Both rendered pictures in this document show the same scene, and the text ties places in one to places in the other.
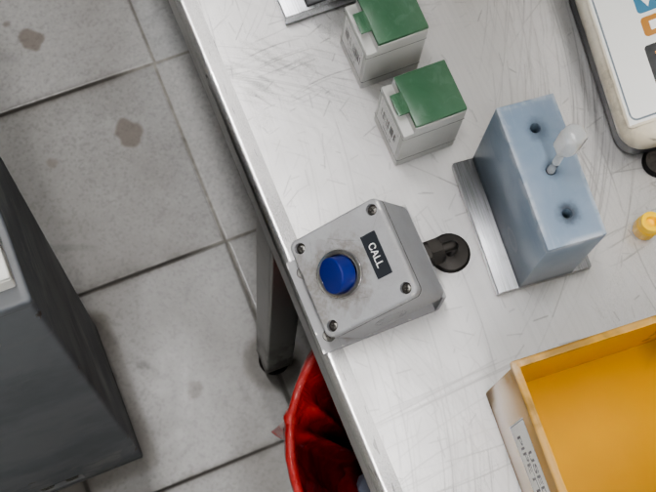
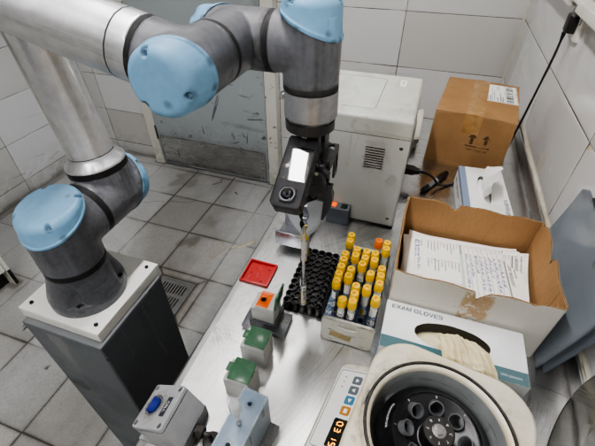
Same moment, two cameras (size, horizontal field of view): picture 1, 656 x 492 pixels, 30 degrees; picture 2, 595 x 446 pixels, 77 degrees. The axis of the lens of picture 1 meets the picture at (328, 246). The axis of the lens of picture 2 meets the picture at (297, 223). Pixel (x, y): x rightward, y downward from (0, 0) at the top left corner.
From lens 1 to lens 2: 45 cm
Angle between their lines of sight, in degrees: 41
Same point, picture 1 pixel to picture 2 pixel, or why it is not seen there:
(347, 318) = (140, 423)
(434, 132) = (236, 387)
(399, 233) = (181, 406)
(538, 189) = (227, 426)
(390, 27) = (251, 341)
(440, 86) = (247, 370)
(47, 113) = not seen: hidden behind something
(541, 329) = not seen: outside the picture
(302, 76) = (231, 345)
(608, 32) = (328, 403)
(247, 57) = (223, 328)
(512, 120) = (245, 395)
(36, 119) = not seen: hidden behind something
